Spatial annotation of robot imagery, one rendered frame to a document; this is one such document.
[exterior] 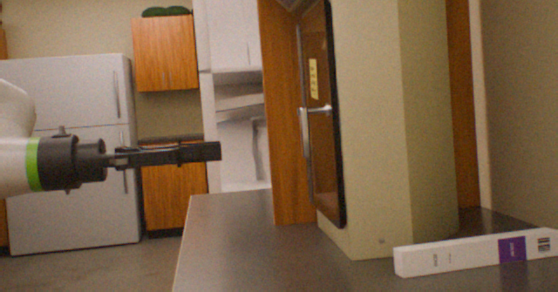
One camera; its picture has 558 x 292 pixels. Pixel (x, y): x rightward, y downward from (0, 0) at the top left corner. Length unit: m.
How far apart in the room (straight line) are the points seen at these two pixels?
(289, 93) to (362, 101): 0.38
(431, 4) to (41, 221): 5.30
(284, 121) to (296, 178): 0.13
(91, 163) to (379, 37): 0.52
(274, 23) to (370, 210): 0.53
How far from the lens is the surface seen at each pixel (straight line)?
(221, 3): 2.46
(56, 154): 1.06
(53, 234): 6.17
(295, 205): 1.42
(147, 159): 1.03
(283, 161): 1.41
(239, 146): 2.40
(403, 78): 1.08
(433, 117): 1.18
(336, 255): 1.12
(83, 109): 6.01
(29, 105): 1.20
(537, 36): 1.34
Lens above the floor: 1.22
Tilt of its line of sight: 3 degrees down
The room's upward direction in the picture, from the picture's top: 4 degrees counter-clockwise
